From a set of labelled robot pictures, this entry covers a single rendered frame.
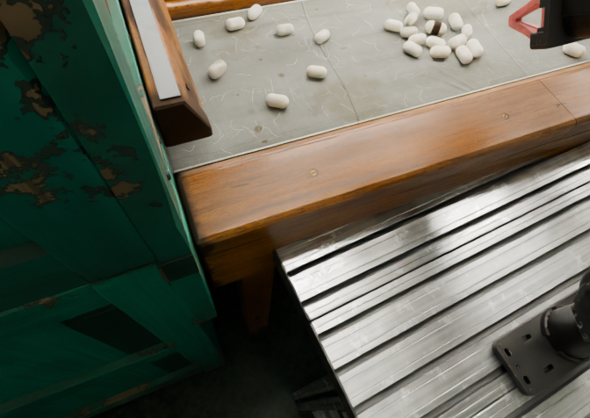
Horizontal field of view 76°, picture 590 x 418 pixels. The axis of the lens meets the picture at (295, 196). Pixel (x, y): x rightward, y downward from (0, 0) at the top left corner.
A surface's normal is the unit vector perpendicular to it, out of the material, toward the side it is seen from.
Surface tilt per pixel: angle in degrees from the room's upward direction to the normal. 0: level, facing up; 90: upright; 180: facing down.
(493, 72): 0
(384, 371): 0
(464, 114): 0
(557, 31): 50
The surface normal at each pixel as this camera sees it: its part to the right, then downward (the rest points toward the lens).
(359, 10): 0.09, -0.49
